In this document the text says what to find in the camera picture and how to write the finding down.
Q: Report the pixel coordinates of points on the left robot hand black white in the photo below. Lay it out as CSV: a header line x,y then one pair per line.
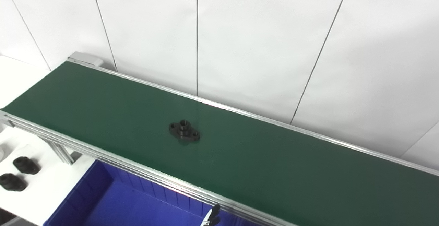
x,y
211,219

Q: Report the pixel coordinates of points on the black flange part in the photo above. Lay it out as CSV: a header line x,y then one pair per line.
x,y
183,131

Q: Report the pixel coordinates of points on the green conveyor belt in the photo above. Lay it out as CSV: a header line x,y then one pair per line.
x,y
137,169
240,157

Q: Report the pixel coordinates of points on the blue plastic bin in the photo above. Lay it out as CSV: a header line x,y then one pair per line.
x,y
120,205

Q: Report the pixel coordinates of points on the black round part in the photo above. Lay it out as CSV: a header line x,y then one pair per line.
x,y
12,182
25,165

